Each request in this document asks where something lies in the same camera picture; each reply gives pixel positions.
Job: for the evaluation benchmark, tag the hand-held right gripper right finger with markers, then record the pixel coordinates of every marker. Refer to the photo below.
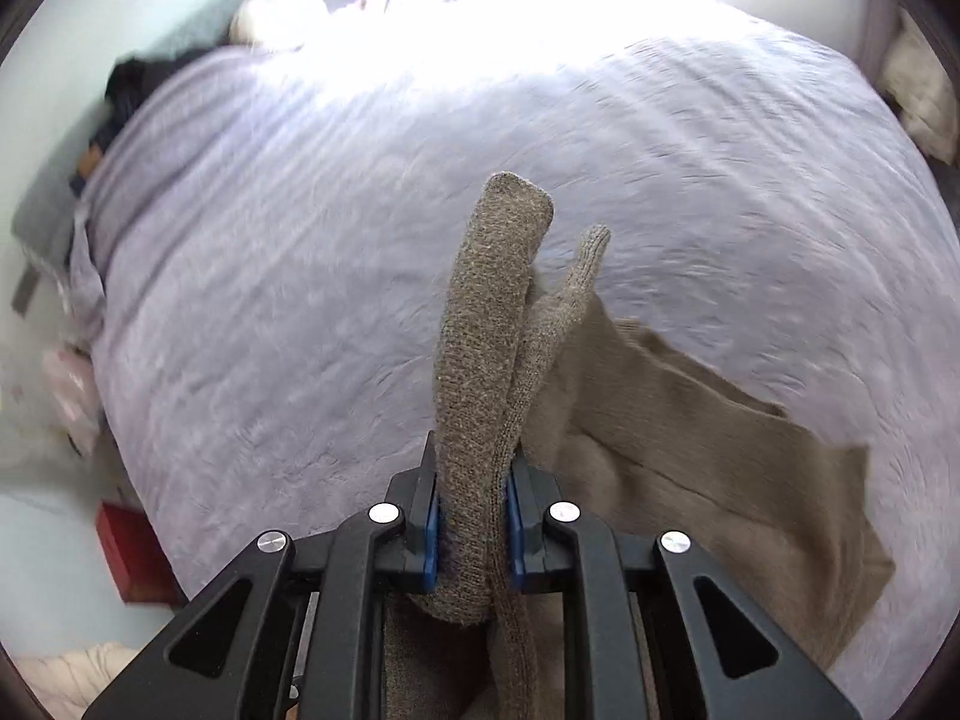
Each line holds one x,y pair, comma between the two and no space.
514,532

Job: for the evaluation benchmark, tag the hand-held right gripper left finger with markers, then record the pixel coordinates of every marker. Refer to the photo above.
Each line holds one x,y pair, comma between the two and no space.
429,540

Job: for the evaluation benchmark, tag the brown knit sweater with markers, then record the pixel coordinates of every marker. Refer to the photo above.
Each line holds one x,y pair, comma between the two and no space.
480,390

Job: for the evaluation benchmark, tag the pile of dark clothes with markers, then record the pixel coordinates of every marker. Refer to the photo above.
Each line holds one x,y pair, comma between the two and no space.
142,90

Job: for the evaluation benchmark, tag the red box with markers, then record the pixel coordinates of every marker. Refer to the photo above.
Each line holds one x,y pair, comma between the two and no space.
131,551

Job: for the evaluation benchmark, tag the lavender embossed blanket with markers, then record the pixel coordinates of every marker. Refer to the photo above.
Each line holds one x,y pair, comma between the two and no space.
337,240

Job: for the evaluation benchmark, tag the cream cloth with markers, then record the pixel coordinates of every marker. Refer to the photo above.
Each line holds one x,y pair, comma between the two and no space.
71,679

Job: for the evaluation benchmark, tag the pink bag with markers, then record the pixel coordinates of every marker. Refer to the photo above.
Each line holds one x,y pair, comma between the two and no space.
71,397

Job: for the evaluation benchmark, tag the white pillow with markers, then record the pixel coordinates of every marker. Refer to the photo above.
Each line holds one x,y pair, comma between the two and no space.
281,15

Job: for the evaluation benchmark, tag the beige padded jacket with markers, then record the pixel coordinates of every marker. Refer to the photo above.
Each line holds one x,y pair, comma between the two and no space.
919,90

